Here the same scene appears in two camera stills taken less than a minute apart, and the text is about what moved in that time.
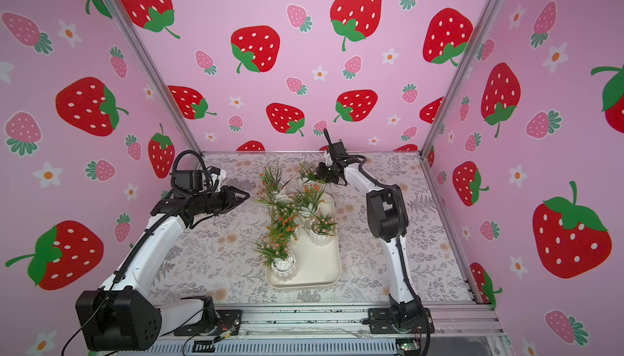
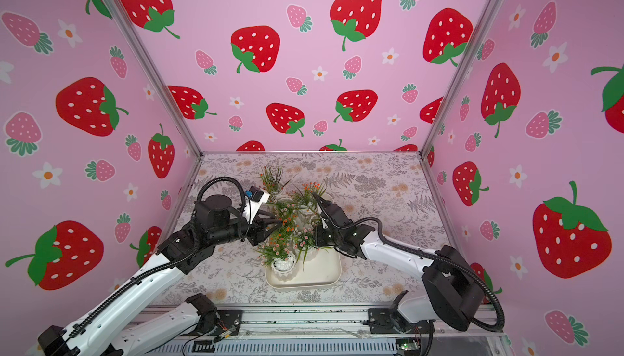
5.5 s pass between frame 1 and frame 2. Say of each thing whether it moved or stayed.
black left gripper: moved
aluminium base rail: stayed
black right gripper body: moved
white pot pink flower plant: moved
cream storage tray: stayed
